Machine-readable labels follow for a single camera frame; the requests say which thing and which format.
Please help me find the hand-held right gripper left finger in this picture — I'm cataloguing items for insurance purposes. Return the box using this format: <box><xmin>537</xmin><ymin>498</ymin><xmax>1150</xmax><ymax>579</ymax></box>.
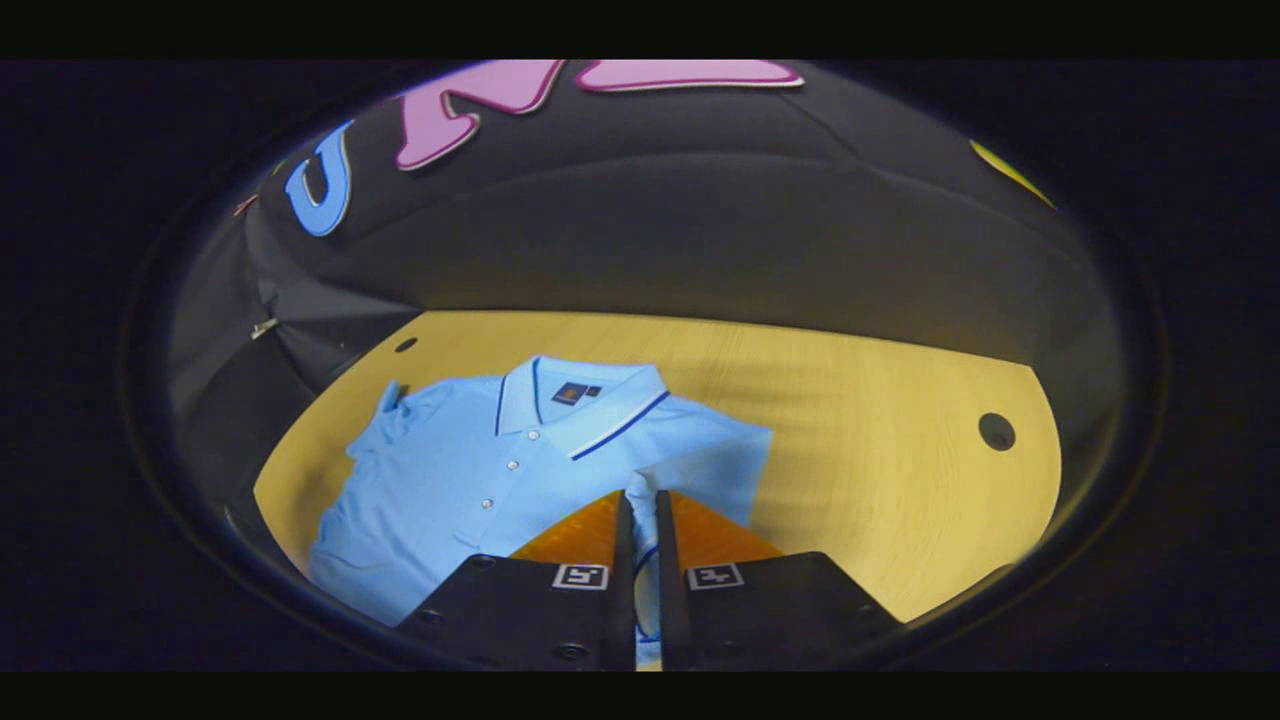
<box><xmin>395</xmin><ymin>490</ymin><xmax>639</xmax><ymax>672</ymax></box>

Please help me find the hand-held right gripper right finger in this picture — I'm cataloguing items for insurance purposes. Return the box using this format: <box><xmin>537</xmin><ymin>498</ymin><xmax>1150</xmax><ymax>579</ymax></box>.
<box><xmin>654</xmin><ymin>488</ymin><xmax>907</xmax><ymax>672</ymax></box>

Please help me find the light blue T-shirt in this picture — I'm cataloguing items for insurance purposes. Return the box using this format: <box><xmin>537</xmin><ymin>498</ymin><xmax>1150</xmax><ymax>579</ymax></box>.
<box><xmin>308</xmin><ymin>355</ymin><xmax>774</xmax><ymax>671</ymax></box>

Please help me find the black backdrop cloth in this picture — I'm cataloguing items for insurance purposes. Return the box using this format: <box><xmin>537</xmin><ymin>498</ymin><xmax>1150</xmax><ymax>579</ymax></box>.
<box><xmin>165</xmin><ymin>60</ymin><xmax>1126</xmax><ymax>521</ymax></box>

